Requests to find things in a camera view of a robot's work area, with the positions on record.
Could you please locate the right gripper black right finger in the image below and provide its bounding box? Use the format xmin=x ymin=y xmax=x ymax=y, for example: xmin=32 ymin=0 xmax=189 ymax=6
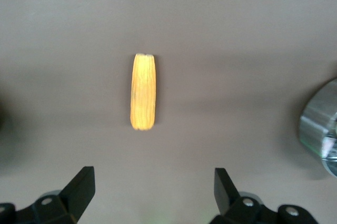
xmin=212 ymin=167 xmax=320 ymax=224

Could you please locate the yellow corn cob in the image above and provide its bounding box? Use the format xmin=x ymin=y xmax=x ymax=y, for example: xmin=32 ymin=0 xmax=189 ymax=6
xmin=130 ymin=53 xmax=160 ymax=131

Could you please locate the steel steamer pot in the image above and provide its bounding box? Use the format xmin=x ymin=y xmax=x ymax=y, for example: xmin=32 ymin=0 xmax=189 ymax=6
xmin=299 ymin=77 xmax=337 ymax=178

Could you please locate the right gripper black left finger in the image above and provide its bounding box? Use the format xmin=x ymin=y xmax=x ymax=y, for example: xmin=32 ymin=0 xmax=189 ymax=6
xmin=0 ymin=166 xmax=95 ymax=224

